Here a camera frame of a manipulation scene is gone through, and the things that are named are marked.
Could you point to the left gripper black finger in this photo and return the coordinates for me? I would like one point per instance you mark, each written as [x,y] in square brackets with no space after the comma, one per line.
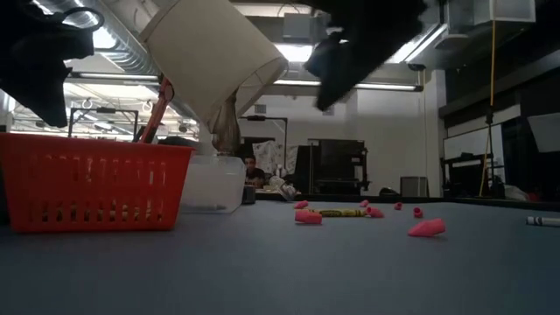
[35,87]

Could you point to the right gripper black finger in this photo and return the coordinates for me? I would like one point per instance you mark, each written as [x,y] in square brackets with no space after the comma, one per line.
[337,89]

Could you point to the red slotted plastic basket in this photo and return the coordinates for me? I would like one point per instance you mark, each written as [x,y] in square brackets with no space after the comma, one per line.
[96,192]

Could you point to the yellow crayon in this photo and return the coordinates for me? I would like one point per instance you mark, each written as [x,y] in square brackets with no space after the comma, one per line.
[341,213]

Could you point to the fluorescent ceiling light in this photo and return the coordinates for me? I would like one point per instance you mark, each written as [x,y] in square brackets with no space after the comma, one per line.
[385,86]
[114,76]

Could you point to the black equipment rack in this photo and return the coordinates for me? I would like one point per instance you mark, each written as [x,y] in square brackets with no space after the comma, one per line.
[337,166]

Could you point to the white patterned banner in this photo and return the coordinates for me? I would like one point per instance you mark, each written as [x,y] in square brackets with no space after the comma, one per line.
[273,153]

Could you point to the black dome object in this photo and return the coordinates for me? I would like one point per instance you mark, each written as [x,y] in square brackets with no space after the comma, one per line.
[388,191]

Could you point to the person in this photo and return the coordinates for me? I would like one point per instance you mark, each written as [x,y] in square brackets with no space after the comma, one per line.
[250,168]

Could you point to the gray bin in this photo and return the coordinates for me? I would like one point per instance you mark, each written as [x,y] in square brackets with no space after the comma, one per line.
[414,187]

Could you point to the red desk lamp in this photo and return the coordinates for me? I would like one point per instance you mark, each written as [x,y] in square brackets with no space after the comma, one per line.
[157,114]

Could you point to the small black cylinder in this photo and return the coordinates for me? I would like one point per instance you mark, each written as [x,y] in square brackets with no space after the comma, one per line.
[248,195]

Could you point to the whiteboard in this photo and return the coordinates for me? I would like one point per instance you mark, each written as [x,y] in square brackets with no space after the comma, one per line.
[472,142]

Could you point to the black shelf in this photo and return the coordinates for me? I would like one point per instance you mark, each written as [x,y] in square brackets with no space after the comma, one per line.
[464,175]

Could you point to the clear plastic bin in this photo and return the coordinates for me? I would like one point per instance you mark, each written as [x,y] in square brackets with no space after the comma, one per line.
[214,184]

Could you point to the white panel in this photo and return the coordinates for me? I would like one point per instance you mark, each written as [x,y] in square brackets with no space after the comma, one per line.
[544,131]

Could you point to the white crayon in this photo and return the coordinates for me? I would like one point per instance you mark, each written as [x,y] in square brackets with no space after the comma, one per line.
[543,221]

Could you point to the silver ventilation duct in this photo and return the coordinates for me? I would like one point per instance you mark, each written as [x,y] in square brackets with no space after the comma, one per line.
[127,48]

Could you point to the white ceiling duct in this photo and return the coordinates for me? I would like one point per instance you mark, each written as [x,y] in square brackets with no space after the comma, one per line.
[503,11]

